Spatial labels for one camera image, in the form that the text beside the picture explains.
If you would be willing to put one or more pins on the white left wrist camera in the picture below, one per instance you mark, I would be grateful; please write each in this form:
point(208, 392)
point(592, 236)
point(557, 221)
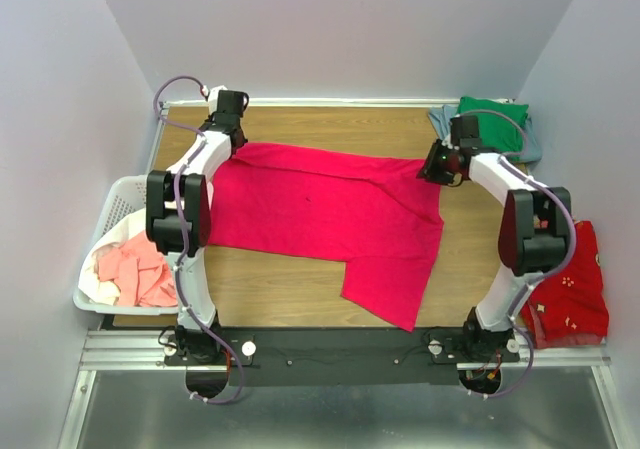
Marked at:
point(210, 96)

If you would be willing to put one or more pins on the white cream garment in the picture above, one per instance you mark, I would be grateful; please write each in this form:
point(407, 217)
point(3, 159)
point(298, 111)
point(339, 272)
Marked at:
point(89, 284)

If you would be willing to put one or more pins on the green folded t shirt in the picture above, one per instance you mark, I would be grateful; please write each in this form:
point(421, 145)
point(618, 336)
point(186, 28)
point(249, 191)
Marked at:
point(495, 131)

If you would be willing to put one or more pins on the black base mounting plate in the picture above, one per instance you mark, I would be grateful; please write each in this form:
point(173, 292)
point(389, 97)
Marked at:
point(303, 356)

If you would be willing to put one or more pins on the aluminium frame rail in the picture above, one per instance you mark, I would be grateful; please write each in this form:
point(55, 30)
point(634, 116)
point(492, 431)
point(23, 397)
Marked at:
point(335, 389)

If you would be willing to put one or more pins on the magenta t shirt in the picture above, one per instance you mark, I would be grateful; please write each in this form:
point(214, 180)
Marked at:
point(373, 214)

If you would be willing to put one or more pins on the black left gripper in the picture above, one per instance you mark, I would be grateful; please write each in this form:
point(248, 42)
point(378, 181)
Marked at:
point(210, 120)

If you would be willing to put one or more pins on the peach pink garment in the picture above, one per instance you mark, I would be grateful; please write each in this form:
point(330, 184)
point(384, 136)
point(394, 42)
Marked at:
point(135, 274)

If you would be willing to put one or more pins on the grey blue folded t shirt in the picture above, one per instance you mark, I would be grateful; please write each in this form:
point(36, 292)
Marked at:
point(441, 120)

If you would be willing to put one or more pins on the red patterned folded t shirt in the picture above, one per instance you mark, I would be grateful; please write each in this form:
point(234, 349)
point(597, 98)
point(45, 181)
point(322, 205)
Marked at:
point(568, 309)

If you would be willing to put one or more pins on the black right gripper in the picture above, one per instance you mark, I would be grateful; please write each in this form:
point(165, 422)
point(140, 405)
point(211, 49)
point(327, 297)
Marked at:
point(429, 170)

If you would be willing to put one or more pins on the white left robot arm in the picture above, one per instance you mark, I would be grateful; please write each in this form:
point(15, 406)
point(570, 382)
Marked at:
point(178, 222)

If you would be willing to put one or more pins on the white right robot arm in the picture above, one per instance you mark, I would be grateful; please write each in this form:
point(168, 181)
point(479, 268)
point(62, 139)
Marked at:
point(537, 238)

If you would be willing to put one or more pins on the white laundry basket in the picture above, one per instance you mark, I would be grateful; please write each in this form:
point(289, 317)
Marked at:
point(126, 196)

